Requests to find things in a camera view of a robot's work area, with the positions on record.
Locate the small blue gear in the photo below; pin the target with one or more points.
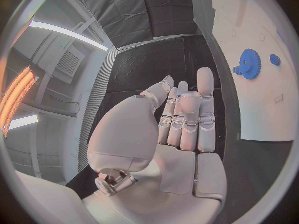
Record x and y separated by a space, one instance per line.
236 70

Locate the white task board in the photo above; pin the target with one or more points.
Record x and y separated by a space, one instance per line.
261 89

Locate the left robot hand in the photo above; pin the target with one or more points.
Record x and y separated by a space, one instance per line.
130 134

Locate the blue short cylinder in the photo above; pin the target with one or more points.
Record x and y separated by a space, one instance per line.
275 59

